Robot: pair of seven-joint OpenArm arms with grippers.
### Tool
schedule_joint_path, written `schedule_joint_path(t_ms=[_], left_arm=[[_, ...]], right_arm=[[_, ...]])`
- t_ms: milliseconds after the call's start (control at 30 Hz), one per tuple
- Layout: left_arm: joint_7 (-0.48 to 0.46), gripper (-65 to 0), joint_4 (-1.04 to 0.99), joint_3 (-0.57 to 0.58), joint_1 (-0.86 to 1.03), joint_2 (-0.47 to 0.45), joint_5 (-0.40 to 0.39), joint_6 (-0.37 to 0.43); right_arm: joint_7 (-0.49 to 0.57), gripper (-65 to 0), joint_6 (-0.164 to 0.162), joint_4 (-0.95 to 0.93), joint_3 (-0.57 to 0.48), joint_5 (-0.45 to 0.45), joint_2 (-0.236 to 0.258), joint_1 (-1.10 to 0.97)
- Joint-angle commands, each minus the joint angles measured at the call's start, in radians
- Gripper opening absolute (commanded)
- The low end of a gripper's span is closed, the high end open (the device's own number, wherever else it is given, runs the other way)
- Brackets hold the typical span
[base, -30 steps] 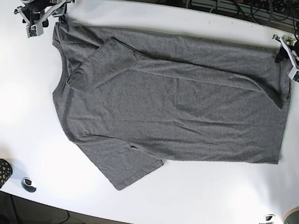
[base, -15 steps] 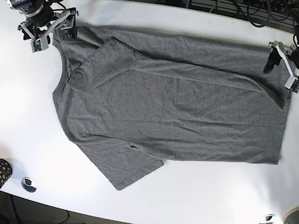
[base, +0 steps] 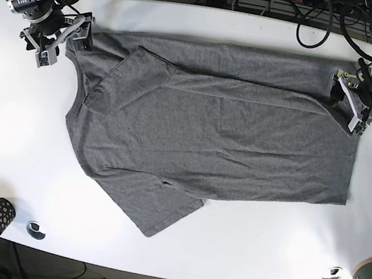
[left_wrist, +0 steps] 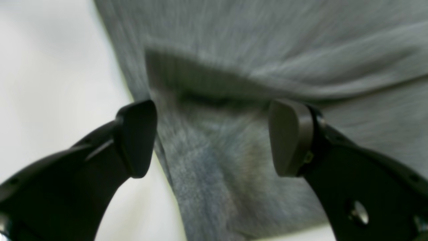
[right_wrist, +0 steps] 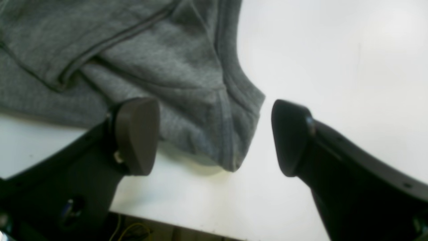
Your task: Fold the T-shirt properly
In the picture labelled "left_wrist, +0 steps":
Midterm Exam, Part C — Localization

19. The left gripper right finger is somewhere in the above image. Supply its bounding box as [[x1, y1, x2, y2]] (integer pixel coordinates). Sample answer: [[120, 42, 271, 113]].
[[269, 99, 428, 241]]

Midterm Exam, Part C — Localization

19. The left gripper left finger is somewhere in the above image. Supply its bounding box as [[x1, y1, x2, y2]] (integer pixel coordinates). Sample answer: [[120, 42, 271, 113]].
[[0, 100, 157, 241]]

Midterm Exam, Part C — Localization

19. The heather grey T-shirt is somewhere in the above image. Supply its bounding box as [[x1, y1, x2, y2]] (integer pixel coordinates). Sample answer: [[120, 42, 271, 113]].
[[95, 0, 428, 241]]

